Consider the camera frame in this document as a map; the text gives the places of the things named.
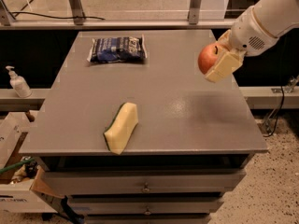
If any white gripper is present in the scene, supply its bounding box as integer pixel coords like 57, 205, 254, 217
205, 6, 278, 83

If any yellow green sponge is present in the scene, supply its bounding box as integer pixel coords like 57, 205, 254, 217
104, 103, 138, 155

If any black cable on floor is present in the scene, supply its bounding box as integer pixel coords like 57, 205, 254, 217
261, 84, 287, 138

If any blue chip bag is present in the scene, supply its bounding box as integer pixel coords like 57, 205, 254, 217
87, 36, 148, 63

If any metal window frame rail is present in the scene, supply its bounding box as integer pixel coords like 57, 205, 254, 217
0, 0, 233, 30

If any red apple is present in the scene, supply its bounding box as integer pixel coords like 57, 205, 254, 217
197, 42, 224, 75

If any white pump bottle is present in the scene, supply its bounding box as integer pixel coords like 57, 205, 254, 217
6, 65, 32, 98

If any cardboard box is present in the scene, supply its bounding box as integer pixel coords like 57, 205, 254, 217
0, 112, 63, 213

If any green hose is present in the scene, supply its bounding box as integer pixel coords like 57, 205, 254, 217
0, 158, 36, 175

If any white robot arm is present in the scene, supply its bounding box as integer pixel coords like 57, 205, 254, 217
204, 0, 299, 82

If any black cable on ledge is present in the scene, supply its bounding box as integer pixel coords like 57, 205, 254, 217
8, 10, 107, 21

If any grey drawer cabinet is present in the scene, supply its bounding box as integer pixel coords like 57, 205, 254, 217
21, 30, 266, 224

